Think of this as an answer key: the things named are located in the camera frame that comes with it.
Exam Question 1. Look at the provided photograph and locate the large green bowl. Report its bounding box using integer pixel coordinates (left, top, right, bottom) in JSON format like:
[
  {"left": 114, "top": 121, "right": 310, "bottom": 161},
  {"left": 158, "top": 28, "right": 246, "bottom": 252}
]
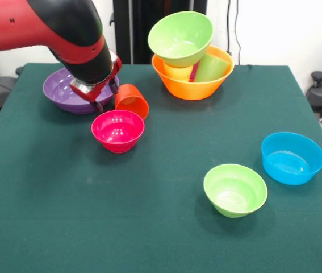
[{"left": 147, "top": 11, "right": 215, "bottom": 69}]

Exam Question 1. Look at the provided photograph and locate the purple bowl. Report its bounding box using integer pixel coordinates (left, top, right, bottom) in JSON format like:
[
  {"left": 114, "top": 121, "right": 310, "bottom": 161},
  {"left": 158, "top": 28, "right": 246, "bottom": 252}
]
[{"left": 42, "top": 67, "right": 120, "bottom": 115}]

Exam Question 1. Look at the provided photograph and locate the red-orange cup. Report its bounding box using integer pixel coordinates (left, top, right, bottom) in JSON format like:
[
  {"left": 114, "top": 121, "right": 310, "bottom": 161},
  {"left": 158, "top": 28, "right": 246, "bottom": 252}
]
[{"left": 114, "top": 84, "right": 150, "bottom": 121}]

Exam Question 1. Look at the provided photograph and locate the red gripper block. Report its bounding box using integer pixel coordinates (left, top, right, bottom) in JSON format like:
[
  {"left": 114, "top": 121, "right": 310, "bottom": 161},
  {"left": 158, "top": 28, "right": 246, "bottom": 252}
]
[{"left": 69, "top": 53, "right": 123, "bottom": 114}]

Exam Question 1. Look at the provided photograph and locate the green cup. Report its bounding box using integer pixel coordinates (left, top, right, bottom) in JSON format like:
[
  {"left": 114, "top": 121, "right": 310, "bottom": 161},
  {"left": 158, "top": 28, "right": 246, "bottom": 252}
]
[{"left": 193, "top": 53, "right": 230, "bottom": 84}]

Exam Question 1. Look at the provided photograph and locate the purple cup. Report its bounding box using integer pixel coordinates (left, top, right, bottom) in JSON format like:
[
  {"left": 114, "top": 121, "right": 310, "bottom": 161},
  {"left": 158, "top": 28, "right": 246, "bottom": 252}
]
[{"left": 189, "top": 62, "right": 201, "bottom": 83}]

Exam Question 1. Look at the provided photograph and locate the large orange bowl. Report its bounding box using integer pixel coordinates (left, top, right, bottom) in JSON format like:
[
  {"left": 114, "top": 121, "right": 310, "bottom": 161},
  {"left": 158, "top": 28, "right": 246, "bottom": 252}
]
[{"left": 151, "top": 44, "right": 235, "bottom": 101}]

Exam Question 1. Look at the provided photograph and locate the yellow cup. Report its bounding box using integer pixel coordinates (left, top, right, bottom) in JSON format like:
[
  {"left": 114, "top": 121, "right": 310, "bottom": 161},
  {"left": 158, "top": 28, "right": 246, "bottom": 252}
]
[{"left": 162, "top": 61, "right": 194, "bottom": 81}]

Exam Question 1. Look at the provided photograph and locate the black wall cable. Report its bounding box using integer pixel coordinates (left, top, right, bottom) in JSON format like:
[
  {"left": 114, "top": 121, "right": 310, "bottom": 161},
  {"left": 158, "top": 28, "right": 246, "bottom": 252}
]
[{"left": 225, "top": 0, "right": 242, "bottom": 65}]

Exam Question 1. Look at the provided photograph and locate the dark green table cloth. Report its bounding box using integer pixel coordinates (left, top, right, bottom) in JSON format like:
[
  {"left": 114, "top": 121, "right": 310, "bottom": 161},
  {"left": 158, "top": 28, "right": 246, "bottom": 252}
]
[{"left": 0, "top": 62, "right": 322, "bottom": 273}]

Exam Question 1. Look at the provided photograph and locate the small green bowl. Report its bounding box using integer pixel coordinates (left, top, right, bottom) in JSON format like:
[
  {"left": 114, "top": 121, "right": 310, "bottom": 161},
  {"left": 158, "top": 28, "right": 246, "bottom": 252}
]
[{"left": 203, "top": 163, "right": 269, "bottom": 219}]

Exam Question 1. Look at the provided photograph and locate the blue bowl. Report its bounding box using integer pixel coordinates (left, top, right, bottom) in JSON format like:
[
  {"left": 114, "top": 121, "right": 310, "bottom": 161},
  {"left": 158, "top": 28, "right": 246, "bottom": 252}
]
[{"left": 261, "top": 131, "right": 322, "bottom": 187}]

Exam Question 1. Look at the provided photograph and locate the pink bowl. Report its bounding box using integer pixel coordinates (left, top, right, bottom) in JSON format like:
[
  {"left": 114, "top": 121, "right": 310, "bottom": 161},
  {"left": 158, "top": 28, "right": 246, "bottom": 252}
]
[{"left": 91, "top": 110, "right": 145, "bottom": 154}]

